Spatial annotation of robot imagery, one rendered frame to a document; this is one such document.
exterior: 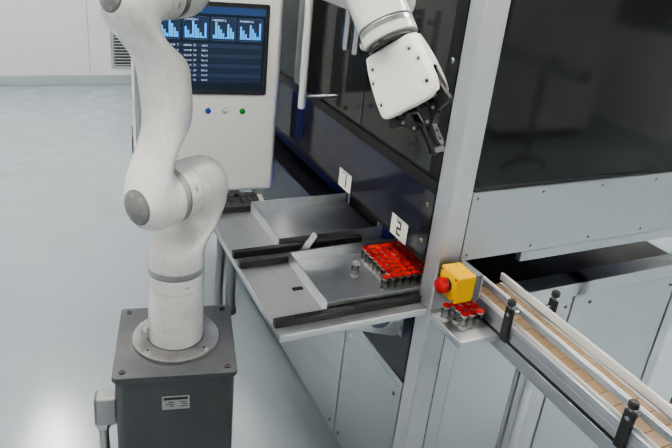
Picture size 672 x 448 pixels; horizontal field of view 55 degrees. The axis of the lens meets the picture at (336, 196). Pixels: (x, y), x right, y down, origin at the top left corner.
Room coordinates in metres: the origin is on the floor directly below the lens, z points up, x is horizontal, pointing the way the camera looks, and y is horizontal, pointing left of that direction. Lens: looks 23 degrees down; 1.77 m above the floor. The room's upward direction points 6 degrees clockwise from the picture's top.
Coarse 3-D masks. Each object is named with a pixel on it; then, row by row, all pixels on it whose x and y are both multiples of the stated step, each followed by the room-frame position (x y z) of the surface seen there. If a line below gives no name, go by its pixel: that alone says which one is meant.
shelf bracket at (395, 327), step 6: (390, 324) 1.47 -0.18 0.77; (396, 324) 1.48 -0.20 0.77; (402, 324) 1.47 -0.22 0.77; (360, 330) 1.43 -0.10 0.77; (366, 330) 1.44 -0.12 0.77; (372, 330) 1.45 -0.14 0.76; (378, 330) 1.45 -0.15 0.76; (384, 330) 1.46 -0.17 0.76; (390, 330) 1.47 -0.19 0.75; (396, 330) 1.48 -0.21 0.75
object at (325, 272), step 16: (384, 240) 1.69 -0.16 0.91; (304, 256) 1.57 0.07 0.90; (320, 256) 1.60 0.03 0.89; (336, 256) 1.62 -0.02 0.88; (352, 256) 1.63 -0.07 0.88; (304, 272) 1.46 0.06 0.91; (320, 272) 1.52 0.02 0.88; (336, 272) 1.53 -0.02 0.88; (368, 272) 1.55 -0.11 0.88; (320, 288) 1.44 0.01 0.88; (336, 288) 1.45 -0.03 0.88; (352, 288) 1.45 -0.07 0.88; (368, 288) 1.46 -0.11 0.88; (416, 288) 1.44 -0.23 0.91; (320, 304) 1.36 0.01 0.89; (336, 304) 1.34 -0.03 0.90
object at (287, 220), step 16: (256, 208) 1.81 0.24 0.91; (272, 208) 1.89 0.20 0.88; (288, 208) 1.91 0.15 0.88; (304, 208) 1.92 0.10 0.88; (320, 208) 1.93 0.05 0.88; (336, 208) 1.95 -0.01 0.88; (352, 208) 1.96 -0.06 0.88; (272, 224) 1.78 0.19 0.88; (288, 224) 1.79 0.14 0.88; (304, 224) 1.80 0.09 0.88; (320, 224) 1.81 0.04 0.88; (336, 224) 1.83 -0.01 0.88; (352, 224) 1.84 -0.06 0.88; (368, 224) 1.85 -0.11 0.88; (272, 240) 1.67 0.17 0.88; (288, 240) 1.64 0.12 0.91; (304, 240) 1.66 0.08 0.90
